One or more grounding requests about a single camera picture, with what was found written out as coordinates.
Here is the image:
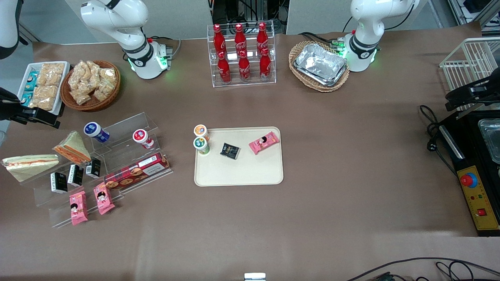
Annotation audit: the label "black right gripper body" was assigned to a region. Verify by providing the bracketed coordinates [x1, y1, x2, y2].
[0, 87, 38, 124]

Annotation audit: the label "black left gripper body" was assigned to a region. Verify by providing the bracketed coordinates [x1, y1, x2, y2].
[468, 76, 500, 103]

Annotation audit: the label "triangle sandwich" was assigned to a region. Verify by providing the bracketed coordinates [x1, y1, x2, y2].
[2, 155, 60, 183]
[53, 131, 92, 164]

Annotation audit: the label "white rectangular snack tray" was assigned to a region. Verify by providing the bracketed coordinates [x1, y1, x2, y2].
[17, 61, 71, 116]

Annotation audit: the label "aluminium foil tray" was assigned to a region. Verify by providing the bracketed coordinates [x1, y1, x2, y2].
[293, 43, 348, 87]

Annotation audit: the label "beige plastic tray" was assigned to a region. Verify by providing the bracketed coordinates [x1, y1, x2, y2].
[194, 126, 284, 187]

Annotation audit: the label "wrapped cracker pack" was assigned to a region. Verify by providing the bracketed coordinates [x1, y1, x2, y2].
[37, 62, 66, 87]
[29, 85, 59, 111]

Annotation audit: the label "clear bag of puffed snacks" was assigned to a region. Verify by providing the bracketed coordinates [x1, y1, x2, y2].
[94, 80, 115, 102]
[69, 62, 89, 91]
[85, 60, 103, 79]
[100, 67, 118, 84]
[72, 88, 93, 106]

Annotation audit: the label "round brown wicker basket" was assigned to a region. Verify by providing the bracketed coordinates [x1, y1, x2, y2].
[61, 60, 121, 112]

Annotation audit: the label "blue lid cup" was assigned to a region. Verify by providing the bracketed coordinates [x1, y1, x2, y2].
[84, 122, 111, 144]

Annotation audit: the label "clear container in machine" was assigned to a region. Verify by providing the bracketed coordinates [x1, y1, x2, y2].
[477, 118, 500, 165]

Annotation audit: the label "black sealing machine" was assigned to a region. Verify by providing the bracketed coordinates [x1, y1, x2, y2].
[439, 110, 500, 238]

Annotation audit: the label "small black carton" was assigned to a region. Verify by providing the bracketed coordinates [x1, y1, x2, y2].
[68, 164, 85, 187]
[50, 172, 69, 194]
[85, 157, 102, 179]

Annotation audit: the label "red emergency stop button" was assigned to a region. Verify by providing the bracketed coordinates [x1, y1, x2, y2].
[460, 172, 478, 189]

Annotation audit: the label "clear acrylic stepped stand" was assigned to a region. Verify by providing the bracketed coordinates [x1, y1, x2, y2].
[18, 112, 174, 229]

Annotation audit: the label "pink snack packet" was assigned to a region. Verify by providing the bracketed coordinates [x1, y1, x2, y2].
[69, 190, 89, 226]
[93, 182, 116, 216]
[249, 131, 280, 155]

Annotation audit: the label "red lid cup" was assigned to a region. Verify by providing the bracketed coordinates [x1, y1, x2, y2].
[132, 129, 155, 150]

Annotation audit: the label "yellow control panel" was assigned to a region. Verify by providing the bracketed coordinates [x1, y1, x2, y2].
[457, 165, 500, 231]

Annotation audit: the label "red cookie box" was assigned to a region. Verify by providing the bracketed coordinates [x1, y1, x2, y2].
[104, 152, 171, 191]

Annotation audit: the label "light wicker basket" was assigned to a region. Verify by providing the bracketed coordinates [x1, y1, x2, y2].
[289, 41, 351, 93]

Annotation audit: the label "orange lid cup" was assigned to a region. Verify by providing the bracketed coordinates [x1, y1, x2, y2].
[194, 124, 210, 142]

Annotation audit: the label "green lid cup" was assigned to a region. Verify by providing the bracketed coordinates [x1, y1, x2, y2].
[193, 137, 211, 156]

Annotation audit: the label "red cola bottle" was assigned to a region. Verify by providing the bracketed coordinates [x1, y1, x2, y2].
[238, 50, 252, 82]
[259, 48, 272, 81]
[256, 22, 270, 53]
[234, 23, 248, 54]
[213, 24, 227, 56]
[217, 52, 232, 84]

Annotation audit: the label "black snack packet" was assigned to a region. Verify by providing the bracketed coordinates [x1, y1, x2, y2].
[220, 142, 241, 160]

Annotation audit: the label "clear acrylic bottle rack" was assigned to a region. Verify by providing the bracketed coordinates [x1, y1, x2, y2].
[207, 21, 277, 88]

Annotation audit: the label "white wire basket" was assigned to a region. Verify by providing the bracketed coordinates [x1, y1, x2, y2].
[439, 37, 500, 112]

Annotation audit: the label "black power cable with plug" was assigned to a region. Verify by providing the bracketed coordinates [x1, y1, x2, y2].
[419, 105, 458, 177]

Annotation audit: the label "black cables at table edge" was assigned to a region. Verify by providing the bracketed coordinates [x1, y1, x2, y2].
[345, 257, 500, 281]

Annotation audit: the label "black equipment rack with cables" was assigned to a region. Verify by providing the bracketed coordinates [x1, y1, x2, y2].
[209, 0, 290, 36]

